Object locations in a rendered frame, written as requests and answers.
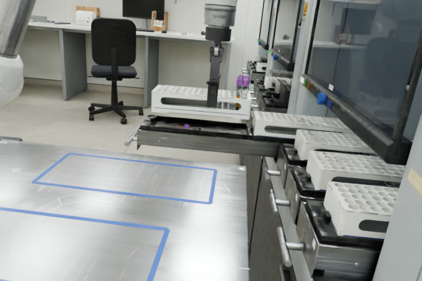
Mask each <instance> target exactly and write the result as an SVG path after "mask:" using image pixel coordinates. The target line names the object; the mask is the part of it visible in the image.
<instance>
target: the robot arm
mask: <svg viewBox="0 0 422 281"><path fill-rule="evenodd" d="M237 1H238V0H205V4H206V5H205V6H204V9H205V11H204V15H205V16H204V17H205V21H204V24H207V25H208V27H206V28H205V39H206V40H209V41H213V42H214V43H213V46H211V47H210V62H211V65H210V78H209V81H208V82H207V84H208V94H207V107H217V97H218V90H219V80H220V77H221V74H219V73H220V71H219V70H220V63H221V62H222V55H223V52H224V48H222V45H221V42H229V41H230V39H231V31H232V29H229V28H230V27H233V26H234V24H235V12H236V6H237ZM35 2H36V0H0V108H1V107H3V106H5V105H7V104H8V103H10V102H12V101H13V100H14V99H15V98H16V97H17V96H18V95H19V94H20V93H21V91H22V88H23V83H24V80H23V62H22V60H21V58H20V56H19V55H18V53H19V49H20V47H21V44H22V41H23V38H24V34H25V32H26V29H27V26H28V23H29V21H30V17H31V14H32V12H33V8H34V6H35Z"/></svg>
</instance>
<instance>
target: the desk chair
mask: <svg viewBox="0 0 422 281"><path fill-rule="evenodd" d="M91 40H92V59H93V60H94V62H95V63H96V64H97V65H93V66H92V69H91V74H92V76H87V77H95V78H106V80H107V81H112V88H111V104H104V103H91V104H90V105H91V106H90V107H89V111H90V112H89V120H91V119H92V120H94V115H95V114H100V113H104V112H109V111H115V113H117V114H118V115H120V116H121V117H123V119H121V124H127V119H125V117H126V114H125V113H124V112H123V111H122V110H139V115H143V110H142V109H143V108H142V107H136V106H127V105H124V104H123V101H122V100H121V101H119V102H118V96H117V81H122V79H123V78H135V79H140V78H136V75H137V71H136V69H135V67H133V66H131V65H132V64H133V63H134V62H135V60H136V25H135V24H134V22H133V21H131V20H130V19H120V18H103V17H99V18H95V19H94V20H93V21H92V23H91ZM95 107H100V108H101V109H98V110H95Z"/></svg>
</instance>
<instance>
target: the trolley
mask: <svg viewBox="0 0 422 281"><path fill-rule="evenodd" d="M0 281H251V276H250V257H249V220H248V202H247V168H246V166H238V165H231V164H221V163H214V162H203V161H193V160H186V159H175V158H169V157H158V156H148V155H142V154H131V153H125V152H114V151H103V150H97V149H86V148H79V147H69V146H58V145H51V144H40V143H34V142H23V141H17V140H6V139H2V140H0Z"/></svg>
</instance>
